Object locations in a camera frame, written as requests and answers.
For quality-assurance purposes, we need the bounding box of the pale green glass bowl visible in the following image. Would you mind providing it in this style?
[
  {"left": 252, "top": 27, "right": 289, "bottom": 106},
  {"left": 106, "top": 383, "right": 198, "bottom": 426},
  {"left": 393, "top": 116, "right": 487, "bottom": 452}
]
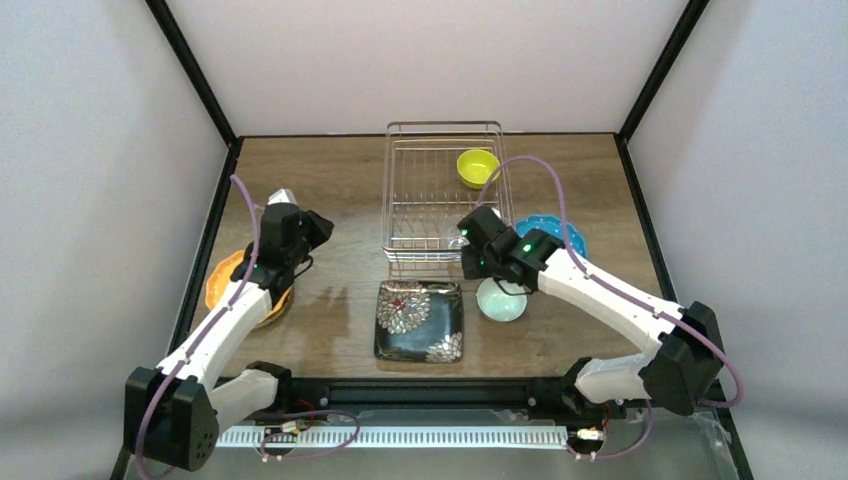
[{"left": 476, "top": 278, "right": 528, "bottom": 323}]

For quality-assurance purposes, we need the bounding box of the yellow green bowl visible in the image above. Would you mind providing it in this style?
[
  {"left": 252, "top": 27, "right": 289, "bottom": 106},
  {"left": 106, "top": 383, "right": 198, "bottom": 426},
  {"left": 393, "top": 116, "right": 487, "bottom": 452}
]
[{"left": 456, "top": 149, "right": 500, "bottom": 190}]

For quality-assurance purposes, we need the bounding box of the metal wire dish rack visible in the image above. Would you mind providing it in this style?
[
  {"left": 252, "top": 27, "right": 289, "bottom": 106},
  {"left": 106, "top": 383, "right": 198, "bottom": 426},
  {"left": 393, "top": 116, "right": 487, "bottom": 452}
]
[{"left": 381, "top": 120, "right": 515, "bottom": 263}]

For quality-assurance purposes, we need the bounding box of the small clear plastic cup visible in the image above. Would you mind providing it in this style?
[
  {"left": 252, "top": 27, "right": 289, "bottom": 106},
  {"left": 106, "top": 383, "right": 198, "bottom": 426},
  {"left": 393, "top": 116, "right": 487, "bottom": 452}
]
[{"left": 440, "top": 220, "right": 468, "bottom": 250}]

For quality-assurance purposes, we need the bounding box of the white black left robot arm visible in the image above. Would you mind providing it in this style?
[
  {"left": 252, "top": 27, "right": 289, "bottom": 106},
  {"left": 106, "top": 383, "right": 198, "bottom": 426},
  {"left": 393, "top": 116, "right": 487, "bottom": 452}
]
[{"left": 124, "top": 201, "right": 334, "bottom": 471}]

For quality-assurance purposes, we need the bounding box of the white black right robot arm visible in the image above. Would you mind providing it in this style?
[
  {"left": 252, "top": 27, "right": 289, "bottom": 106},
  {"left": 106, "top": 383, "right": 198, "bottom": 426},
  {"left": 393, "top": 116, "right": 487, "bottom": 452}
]
[{"left": 457, "top": 206, "right": 729, "bottom": 416}]

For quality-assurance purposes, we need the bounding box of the blue polka dot plate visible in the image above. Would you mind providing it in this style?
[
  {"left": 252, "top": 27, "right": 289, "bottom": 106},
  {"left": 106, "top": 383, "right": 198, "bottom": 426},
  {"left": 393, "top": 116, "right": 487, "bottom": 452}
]
[{"left": 515, "top": 214, "right": 589, "bottom": 259}]

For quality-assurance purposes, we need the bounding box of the orange polka dot plate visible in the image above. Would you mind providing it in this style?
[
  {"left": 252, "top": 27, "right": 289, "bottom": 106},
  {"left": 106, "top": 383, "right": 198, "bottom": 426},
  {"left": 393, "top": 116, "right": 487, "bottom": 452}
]
[{"left": 204, "top": 250, "right": 294, "bottom": 330}]

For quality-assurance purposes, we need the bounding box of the black floral square plate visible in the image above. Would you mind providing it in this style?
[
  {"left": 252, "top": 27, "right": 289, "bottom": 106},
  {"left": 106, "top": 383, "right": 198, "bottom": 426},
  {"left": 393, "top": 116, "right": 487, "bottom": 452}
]
[{"left": 374, "top": 280, "right": 464, "bottom": 364}]

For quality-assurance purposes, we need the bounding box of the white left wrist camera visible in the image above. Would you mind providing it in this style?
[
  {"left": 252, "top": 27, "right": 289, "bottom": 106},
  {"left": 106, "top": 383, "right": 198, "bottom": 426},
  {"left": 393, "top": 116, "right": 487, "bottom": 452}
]
[{"left": 266, "top": 188, "right": 298, "bottom": 207}]

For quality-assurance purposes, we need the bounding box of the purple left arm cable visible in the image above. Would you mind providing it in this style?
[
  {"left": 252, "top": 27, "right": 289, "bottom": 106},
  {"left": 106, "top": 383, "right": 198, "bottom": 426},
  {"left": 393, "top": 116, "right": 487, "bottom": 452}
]
[{"left": 134, "top": 174, "right": 362, "bottom": 480}]

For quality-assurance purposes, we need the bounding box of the black aluminium frame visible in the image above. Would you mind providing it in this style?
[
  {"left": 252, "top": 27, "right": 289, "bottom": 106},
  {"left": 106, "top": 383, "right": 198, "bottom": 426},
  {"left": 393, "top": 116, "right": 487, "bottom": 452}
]
[{"left": 112, "top": 1, "right": 734, "bottom": 479}]

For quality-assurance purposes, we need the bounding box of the white slotted cable duct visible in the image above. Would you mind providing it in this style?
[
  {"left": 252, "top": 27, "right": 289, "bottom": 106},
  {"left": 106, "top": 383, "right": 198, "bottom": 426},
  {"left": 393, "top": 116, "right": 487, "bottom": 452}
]
[{"left": 217, "top": 425, "right": 568, "bottom": 450}]

